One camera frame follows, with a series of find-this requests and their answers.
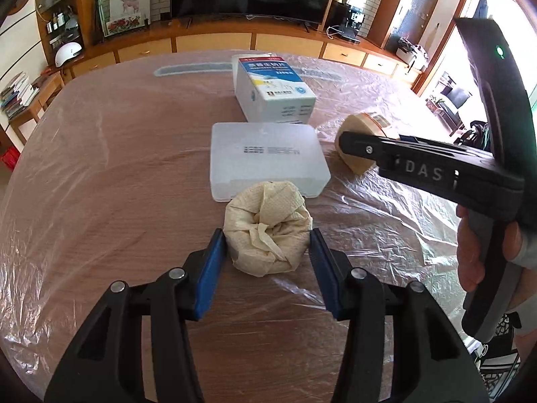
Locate black carved wooden chair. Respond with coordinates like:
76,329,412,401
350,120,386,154
472,315,521,402

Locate person's right hand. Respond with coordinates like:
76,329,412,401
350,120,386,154
456,205,525,293

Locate amber plastic candle cup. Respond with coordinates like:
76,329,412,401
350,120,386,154
334,112,398,177

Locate flower picture frame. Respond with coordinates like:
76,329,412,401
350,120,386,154
105,14,147,37

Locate small wooden side table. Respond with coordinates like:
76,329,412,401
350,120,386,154
9,72,65,145

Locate stack of books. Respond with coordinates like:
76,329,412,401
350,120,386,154
1,72,39,119

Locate white blue medicine box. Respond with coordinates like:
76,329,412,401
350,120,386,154
231,55,317,125

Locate white nail lamp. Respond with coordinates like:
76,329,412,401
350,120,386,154
55,42,83,68

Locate giraffe picture canvas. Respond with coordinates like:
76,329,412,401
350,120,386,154
108,0,152,24

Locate clear plastic table cover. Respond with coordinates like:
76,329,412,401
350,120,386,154
1,51,464,402

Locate black coffee machine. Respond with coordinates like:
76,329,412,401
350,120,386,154
325,0,365,44

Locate translucent white plastic box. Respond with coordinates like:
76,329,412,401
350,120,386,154
209,122,331,202

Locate beige paper napkin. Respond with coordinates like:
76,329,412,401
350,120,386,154
223,181,313,277

